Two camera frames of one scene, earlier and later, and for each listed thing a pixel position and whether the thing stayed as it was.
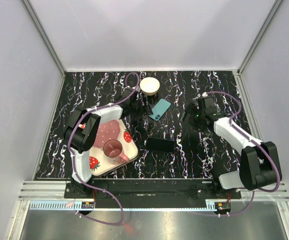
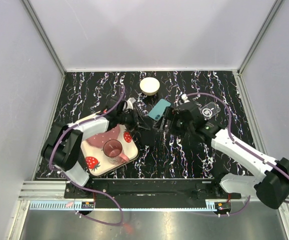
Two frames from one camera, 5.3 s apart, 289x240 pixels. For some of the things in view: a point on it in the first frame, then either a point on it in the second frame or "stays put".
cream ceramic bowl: (149, 86) stays put
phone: (160, 109) stays put
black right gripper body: (195, 120) to (178, 126)
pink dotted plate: (107, 131) stays put
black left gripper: (142, 111) to (137, 120)
